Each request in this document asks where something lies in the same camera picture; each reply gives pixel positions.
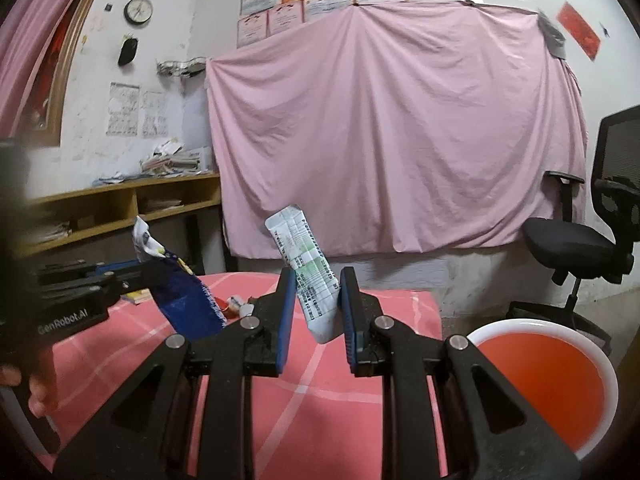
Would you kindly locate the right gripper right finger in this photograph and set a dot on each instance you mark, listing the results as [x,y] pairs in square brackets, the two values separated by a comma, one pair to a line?
[448,413]

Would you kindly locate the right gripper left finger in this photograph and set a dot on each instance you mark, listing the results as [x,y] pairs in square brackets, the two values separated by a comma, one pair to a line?
[186,411]

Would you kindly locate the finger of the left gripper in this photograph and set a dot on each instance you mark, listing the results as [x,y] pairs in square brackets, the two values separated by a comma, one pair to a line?
[140,277]
[121,267]

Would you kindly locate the blue silver snack bag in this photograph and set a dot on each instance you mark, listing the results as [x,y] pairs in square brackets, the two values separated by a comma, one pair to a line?
[184,300]

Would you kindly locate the white green printed wrapper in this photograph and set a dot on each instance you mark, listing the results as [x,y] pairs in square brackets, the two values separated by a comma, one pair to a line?
[317,286]

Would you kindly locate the orange white trash bin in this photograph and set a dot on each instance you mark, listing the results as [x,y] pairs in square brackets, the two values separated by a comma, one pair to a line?
[562,374]

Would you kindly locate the left hand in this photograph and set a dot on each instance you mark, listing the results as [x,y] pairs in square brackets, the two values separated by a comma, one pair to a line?
[42,383]

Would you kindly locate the yellow book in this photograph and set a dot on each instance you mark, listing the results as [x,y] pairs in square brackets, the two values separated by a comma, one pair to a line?
[137,296]

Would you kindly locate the grey crumpled wrapper with leaves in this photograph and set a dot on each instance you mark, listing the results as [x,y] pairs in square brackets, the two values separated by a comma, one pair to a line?
[237,307]

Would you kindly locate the pile of papers on shelf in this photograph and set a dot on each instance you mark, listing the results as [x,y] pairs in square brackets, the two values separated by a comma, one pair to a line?
[169,159]

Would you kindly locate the black office chair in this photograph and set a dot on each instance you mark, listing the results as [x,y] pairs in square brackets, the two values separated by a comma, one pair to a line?
[570,248]

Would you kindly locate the pink hanging sheet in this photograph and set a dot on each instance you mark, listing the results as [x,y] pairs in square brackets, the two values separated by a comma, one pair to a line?
[405,127]

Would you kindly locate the wooden wall shelf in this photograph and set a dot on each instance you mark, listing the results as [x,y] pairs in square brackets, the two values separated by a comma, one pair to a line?
[95,212]

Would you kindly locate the printed wall papers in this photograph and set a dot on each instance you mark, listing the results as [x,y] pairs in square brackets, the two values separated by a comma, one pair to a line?
[132,111]

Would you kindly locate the black hanging wall object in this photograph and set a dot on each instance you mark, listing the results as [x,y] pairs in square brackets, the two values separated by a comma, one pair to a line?
[128,51]

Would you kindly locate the round wall clock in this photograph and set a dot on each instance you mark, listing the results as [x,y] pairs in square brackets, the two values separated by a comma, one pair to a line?
[138,12]

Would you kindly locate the red paper wall decoration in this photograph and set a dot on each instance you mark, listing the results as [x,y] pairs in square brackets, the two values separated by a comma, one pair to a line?
[580,30]

